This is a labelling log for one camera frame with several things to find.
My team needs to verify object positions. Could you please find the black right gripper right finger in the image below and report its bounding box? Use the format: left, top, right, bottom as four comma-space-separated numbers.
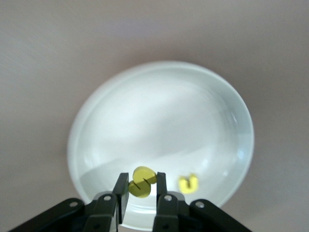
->
152, 172, 252, 232

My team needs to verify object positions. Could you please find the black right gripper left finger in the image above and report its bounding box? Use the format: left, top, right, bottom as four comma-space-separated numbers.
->
9, 173, 129, 232

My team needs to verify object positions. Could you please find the yellow foam letter n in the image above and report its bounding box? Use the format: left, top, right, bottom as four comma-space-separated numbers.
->
178, 173, 200, 194

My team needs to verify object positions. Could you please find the yellow foam letter s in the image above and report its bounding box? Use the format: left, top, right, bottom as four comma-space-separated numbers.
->
127, 166, 157, 199

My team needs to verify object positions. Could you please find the beige round plate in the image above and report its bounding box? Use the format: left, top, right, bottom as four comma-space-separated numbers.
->
67, 60, 255, 230

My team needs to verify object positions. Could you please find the brown table cover sheet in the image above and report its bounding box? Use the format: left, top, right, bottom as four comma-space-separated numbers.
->
0, 0, 309, 232

